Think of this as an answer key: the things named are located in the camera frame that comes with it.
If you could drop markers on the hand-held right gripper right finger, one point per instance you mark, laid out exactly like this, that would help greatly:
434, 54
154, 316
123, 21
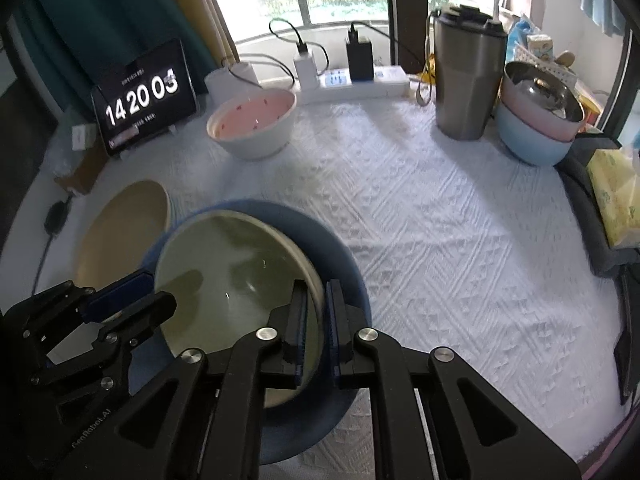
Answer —
331, 330

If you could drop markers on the light blue hanging cloth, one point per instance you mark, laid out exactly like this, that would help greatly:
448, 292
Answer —
602, 5

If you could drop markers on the pale green bowl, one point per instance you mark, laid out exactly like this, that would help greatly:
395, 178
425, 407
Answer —
225, 260

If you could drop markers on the yellow curtain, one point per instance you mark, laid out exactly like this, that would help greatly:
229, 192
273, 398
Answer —
185, 0

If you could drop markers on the light blue bowl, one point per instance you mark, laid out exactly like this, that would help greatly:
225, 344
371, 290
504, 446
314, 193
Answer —
525, 142

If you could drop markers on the steel tumbler with lid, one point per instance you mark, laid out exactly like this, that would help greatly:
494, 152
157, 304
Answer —
465, 75

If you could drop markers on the white paper card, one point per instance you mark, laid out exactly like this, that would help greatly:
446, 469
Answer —
82, 137

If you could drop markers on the dark blue bowl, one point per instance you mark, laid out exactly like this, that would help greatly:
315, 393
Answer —
332, 255

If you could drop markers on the beige bowl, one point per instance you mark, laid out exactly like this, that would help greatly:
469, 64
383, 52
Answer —
125, 220

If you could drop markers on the pink red-dotted bowl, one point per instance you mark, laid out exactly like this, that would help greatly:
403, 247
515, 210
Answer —
250, 110

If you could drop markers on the light pink bowl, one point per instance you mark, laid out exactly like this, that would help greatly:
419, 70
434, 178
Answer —
520, 110

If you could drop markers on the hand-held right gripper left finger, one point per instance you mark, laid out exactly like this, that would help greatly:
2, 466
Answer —
300, 330

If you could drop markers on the tablet with clock display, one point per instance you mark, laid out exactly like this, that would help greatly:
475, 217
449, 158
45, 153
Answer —
145, 95

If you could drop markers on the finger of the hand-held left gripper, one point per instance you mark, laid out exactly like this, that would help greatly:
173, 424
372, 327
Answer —
150, 312
120, 295

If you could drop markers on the teal curtain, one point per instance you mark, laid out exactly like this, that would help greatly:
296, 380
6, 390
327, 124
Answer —
100, 10

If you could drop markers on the black charger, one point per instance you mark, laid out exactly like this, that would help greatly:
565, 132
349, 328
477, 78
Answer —
360, 60

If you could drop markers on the cardboard box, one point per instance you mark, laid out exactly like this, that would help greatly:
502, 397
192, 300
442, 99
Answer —
82, 172

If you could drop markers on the white textured tablecloth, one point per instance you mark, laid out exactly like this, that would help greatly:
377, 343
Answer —
450, 210

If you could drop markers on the white power strip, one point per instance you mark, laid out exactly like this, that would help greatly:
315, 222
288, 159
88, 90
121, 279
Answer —
385, 85

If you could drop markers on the blue snack packet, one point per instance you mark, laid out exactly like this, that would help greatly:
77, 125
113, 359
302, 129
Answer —
520, 35

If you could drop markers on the stacked pink and blue bowls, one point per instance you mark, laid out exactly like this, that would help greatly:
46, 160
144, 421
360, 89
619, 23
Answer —
540, 85

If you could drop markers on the dark grey bag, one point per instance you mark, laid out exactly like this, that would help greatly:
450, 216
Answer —
585, 220

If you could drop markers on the yellow-green tissue pack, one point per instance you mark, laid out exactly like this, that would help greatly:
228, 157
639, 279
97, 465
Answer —
615, 195

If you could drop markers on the white perforated basket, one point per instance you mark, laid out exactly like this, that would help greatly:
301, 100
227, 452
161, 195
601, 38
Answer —
555, 72

